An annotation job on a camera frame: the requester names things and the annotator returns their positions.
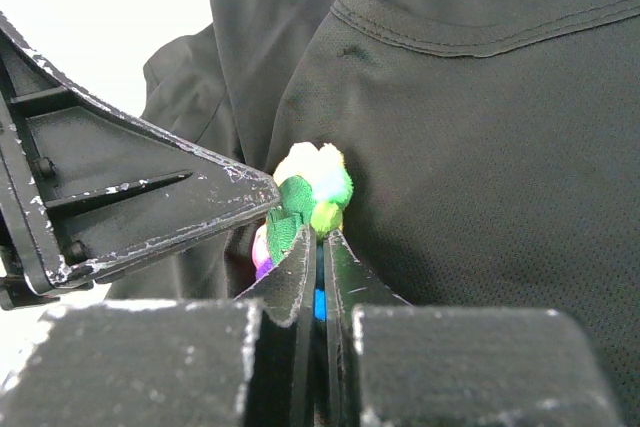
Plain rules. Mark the colourful pom-pom brooch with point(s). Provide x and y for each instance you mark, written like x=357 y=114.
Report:
x=315 y=189

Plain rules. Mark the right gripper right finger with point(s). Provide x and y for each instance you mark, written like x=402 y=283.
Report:
x=394 y=364

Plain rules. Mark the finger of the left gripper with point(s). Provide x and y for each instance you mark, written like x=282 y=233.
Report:
x=90 y=193

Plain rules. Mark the black t-shirt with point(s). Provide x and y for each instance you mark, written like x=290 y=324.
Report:
x=493 y=144

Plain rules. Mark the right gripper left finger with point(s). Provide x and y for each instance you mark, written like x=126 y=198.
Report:
x=241 y=362

